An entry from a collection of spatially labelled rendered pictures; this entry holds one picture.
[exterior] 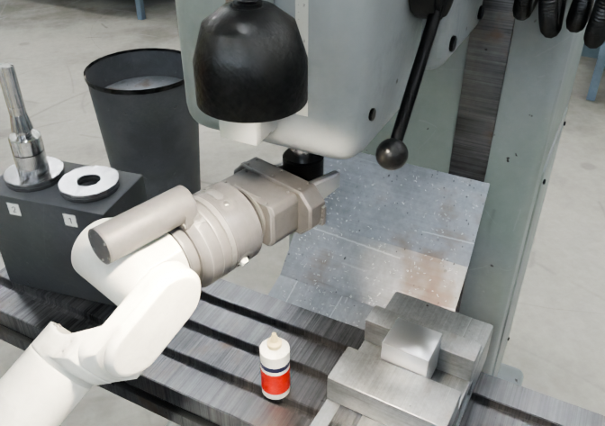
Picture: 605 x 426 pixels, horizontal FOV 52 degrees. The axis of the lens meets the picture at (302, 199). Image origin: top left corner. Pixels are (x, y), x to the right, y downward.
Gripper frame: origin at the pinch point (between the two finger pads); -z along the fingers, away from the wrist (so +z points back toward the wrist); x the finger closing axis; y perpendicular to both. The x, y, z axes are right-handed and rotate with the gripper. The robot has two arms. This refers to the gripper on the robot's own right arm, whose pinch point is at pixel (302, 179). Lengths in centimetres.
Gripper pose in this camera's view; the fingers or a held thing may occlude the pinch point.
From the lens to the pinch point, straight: 72.1
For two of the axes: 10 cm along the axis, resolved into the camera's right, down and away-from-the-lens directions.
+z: -6.7, 4.1, -6.2
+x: -7.4, -3.7, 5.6
